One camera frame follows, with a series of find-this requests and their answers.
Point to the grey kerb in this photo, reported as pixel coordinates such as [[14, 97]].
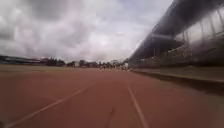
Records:
[[180, 80]]

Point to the roofed grandstand building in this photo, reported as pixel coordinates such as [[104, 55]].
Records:
[[186, 36]]

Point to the group of people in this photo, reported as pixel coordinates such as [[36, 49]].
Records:
[[113, 66]]

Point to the red running track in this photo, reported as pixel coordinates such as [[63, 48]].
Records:
[[86, 100]]

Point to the row of distant trees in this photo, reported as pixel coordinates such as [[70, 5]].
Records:
[[80, 62]]

